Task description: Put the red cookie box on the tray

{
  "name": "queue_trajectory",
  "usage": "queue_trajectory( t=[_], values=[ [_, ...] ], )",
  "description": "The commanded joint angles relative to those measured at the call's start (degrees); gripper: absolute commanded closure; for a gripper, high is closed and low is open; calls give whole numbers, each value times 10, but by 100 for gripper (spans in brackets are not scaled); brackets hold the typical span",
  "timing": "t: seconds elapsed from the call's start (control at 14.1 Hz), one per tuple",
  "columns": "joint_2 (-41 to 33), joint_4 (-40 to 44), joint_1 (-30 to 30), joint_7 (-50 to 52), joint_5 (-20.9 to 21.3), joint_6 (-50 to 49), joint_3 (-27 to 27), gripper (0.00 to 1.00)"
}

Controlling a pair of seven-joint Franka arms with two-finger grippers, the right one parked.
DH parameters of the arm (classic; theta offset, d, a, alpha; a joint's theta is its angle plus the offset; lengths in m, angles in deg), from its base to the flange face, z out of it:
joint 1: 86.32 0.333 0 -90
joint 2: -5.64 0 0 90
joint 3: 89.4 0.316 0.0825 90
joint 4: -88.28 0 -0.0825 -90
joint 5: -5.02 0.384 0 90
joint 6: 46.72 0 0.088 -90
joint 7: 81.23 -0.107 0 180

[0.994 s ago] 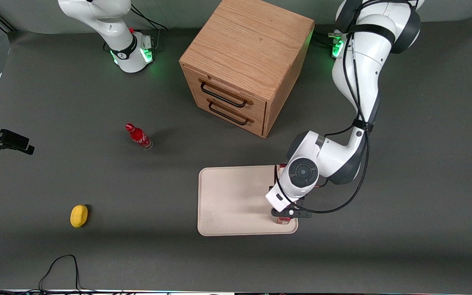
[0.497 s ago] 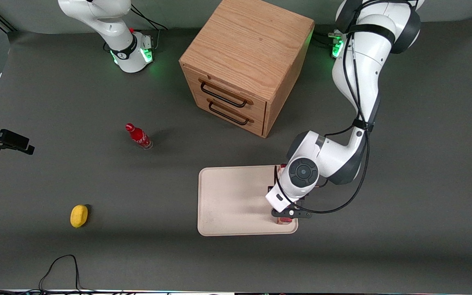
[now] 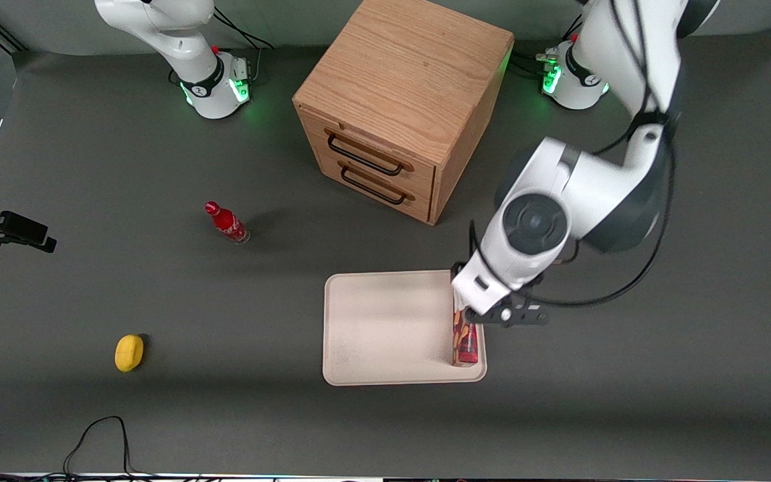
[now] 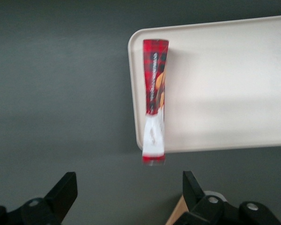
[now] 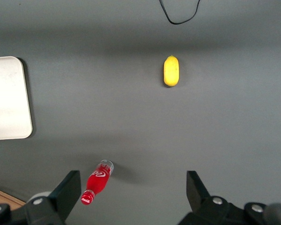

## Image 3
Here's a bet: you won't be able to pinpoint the black metal drawer handle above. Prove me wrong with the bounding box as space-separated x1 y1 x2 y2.
341 165 408 206
327 133 405 177

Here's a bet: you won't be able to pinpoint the red cookie box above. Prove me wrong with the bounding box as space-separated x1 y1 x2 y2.
452 307 480 368

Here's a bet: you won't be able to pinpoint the black base cables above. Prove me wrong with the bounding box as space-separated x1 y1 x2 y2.
213 5 275 84
511 15 584 76

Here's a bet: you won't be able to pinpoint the black looped cable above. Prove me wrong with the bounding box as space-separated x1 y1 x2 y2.
62 416 140 478

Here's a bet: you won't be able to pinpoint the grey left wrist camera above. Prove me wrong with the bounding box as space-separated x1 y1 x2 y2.
451 264 515 317

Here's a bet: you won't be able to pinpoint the black left base cables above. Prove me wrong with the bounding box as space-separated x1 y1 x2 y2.
511 15 584 76

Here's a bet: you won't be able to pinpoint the black right base cables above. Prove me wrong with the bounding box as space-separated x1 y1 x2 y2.
213 5 275 84

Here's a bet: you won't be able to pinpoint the wooden drawer cabinet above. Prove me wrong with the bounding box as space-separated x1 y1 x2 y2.
292 0 515 226

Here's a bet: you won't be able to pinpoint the wooden drawer front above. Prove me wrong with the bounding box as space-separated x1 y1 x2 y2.
315 149 436 225
298 107 437 202

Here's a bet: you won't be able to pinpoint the beige rectangular tray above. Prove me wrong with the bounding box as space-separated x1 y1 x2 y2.
323 269 488 387

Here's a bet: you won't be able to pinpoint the black cable bundle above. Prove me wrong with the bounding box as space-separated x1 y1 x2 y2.
0 461 202 482

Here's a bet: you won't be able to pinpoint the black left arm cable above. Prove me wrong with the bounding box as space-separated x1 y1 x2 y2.
468 0 678 309

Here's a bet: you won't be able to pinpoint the yellow lemon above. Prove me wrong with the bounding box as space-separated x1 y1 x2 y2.
114 334 145 373

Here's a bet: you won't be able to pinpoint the red cola bottle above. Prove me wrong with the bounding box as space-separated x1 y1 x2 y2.
204 201 251 246

